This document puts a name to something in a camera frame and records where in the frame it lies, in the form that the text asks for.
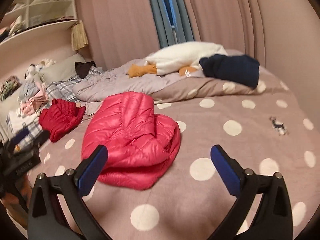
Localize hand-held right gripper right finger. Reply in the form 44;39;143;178
210;144;293;240

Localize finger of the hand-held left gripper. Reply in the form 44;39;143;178
12;127;30;147
31;129;50;147

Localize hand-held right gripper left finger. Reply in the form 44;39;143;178
27;144;109;240

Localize pink hooded puffer jacket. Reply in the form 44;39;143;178
81;92;181;190

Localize pink clothes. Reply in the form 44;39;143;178
20;91;49;117

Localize plaid pillow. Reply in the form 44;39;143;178
46;66;104;99
6;110;43;146

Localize white garment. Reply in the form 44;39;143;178
7;107;40;128

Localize red puffer jacket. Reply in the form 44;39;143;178
39;99;86;142

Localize bed with polka dot sheet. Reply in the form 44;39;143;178
25;47;318;240

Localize grey garment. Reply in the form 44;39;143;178
19;80;47;103

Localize floral cloth bundle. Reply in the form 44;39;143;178
0;76;23;101

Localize black and white plush toy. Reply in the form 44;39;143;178
25;64;42;80

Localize beige headboard cushion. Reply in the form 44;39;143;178
39;53;87;85

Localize black garment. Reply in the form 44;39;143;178
75;60;97;79

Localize grey duvet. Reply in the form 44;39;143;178
72;59;210;103

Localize navy blue garment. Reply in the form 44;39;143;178
199;54;260;88

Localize toys on shelf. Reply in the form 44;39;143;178
0;15;26;43

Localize white goose plush toy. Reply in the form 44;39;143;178
128;41;228;78

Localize pink curtain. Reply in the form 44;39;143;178
75;0;161;71
176;0;267;68

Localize blue curtain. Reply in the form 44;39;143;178
145;0;194;48

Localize window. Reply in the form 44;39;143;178
160;0;176;30

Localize white curved wall shelf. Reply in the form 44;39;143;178
0;19;79;47

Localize white wall cabinet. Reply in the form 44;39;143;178
5;0;78;28

